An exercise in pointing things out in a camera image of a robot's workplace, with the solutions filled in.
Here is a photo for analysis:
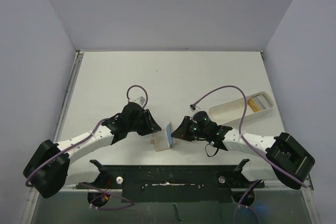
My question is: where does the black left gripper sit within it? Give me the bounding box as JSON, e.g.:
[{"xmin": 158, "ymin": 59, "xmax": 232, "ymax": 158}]
[{"xmin": 128, "ymin": 109, "xmax": 161, "ymax": 136}]

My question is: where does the beige card holder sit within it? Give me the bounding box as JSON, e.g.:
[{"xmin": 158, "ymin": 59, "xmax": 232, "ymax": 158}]
[{"xmin": 151, "ymin": 122, "xmax": 176, "ymax": 152}]

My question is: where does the yellow credit card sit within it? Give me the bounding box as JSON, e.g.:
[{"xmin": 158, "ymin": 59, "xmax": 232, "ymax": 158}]
[{"xmin": 247, "ymin": 98, "xmax": 261, "ymax": 113}]

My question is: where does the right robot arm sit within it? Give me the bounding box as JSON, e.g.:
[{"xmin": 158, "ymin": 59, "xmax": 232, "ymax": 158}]
[{"xmin": 171, "ymin": 111, "xmax": 315, "ymax": 190}]

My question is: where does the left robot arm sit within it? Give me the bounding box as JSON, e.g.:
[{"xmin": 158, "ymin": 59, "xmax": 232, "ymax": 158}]
[{"xmin": 23, "ymin": 102, "xmax": 161, "ymax": 198}]

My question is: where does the white plastic tray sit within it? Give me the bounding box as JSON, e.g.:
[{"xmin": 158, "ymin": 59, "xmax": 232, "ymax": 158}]
[{"xmin": 208, "ymin": 91, "xmax": 275, "ymax": 127}]

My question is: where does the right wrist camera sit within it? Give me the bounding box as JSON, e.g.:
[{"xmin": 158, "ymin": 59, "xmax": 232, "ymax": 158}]
[{"xmin": 190, "ymin": 103, "xmax": 200, "ymax": 111}]

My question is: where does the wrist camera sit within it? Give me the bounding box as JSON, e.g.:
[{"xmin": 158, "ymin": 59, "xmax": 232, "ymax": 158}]
[
  {"xmin": 133, "ymin": 96, "xmax": 146, "ymax": 108},
  {"xmin": 190, "ymin": 103, "xmax": 200, "ymax": 111}
]

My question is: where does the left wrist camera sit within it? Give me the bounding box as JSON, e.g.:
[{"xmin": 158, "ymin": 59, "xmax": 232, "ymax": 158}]
[{"xmin": 133, "ymin": 96, "xmax": 146, "ymax": 108}]

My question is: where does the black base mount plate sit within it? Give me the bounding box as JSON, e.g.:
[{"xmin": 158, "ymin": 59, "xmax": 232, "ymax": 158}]
[{"xmin": 77, "ymin": 159, "xmax": 252, "ymax": 206}]

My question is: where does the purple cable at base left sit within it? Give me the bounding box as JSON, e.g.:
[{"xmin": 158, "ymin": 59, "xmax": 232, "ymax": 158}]
[{"xmin": 78, "ymin": 182, "xmax": 136, "ymax": 211}]

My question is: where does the purple cable at base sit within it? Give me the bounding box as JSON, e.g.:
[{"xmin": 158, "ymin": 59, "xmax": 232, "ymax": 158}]
[
  {"xmin": 233, "ymin": 179, "xmax": 262, "ymax": 224},
  {"xmin": 78, "ymin": 182, "xmax": 136, "ymax": 211}
]

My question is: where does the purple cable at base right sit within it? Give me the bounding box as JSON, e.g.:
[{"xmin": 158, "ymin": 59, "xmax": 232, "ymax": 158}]
[{"xmin": 233, "ymin": 179, "xmax": 262, "ymax": 224}]

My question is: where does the aluminium table frame rail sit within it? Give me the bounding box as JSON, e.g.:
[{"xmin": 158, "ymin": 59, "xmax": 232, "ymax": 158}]
[{"xmin": 52, "ymin": 50, "xmax": 84, "ymax": 142}]

